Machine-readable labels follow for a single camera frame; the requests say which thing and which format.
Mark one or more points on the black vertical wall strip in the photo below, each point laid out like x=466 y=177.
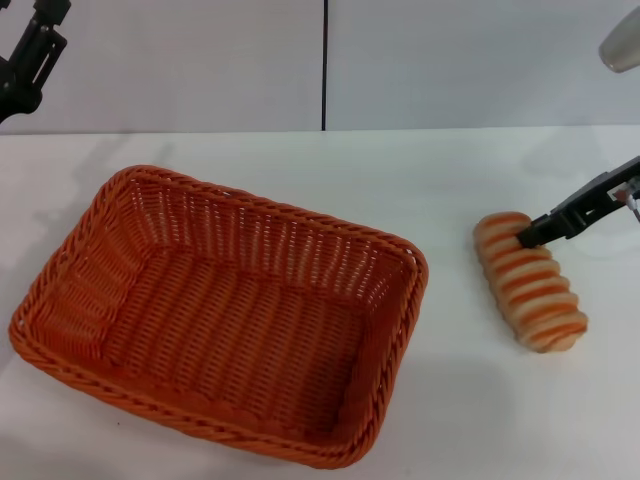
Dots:
x=325 y=65

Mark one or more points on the orange woven plastic basket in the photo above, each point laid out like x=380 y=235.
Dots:
x=240 y=340

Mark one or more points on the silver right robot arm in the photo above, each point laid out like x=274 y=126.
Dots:
x=622 y=45

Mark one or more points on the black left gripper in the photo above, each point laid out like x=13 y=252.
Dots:
x=17 y=92

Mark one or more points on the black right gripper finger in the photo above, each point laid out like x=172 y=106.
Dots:
x=575 y=212

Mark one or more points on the striped orange cream bread roll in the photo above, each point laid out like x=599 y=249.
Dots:
x=530 y=295

